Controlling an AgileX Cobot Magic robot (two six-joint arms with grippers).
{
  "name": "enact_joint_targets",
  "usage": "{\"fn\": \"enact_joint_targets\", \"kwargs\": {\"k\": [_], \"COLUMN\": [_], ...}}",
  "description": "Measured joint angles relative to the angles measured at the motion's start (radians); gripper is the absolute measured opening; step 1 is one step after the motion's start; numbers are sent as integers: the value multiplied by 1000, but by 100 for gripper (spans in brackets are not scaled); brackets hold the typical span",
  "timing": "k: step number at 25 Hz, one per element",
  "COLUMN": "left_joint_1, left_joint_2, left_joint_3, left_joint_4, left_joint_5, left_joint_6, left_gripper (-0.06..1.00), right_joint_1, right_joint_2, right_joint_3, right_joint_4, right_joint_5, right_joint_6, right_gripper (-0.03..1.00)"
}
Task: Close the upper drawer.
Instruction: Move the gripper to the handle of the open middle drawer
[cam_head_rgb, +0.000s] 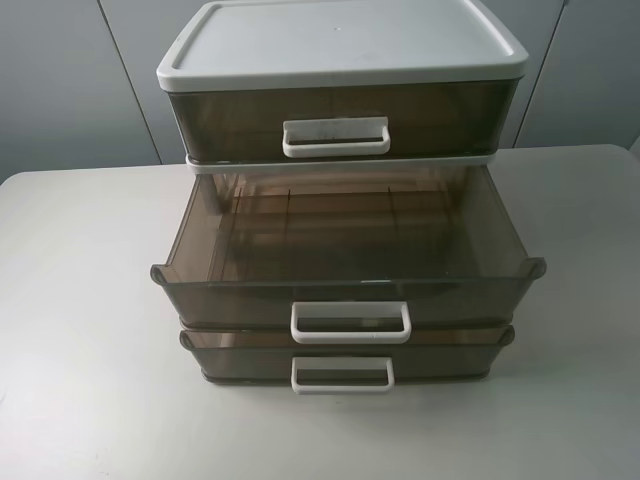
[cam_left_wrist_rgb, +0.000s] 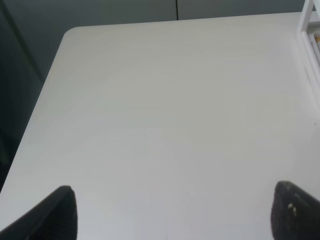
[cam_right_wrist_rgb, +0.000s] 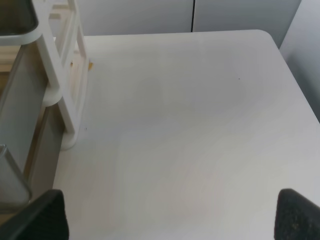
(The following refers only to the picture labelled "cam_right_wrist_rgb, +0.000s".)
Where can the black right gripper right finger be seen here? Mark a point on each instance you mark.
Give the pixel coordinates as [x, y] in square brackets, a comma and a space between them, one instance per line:
[297, 218]

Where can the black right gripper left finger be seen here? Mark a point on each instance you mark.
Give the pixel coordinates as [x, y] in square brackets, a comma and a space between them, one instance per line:
[43, 219]

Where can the white drawer cabinet frame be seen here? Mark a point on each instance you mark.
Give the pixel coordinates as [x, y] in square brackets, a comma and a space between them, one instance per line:
[64, 56]

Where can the smoky drawer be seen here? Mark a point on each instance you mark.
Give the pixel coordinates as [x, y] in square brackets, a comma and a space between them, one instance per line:
[21, 102]
[18, 187]
[19, 24]

